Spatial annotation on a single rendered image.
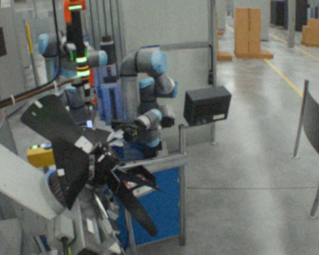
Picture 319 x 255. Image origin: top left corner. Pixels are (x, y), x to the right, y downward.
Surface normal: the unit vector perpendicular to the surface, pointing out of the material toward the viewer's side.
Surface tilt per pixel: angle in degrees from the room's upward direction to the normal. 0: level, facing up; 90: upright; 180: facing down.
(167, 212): 90
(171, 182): 90
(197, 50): 90
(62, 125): 49
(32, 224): 90
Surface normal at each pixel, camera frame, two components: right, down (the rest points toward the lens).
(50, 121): 0.59, -0.41
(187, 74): 0.29, 0.40
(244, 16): -0.18, 0.44
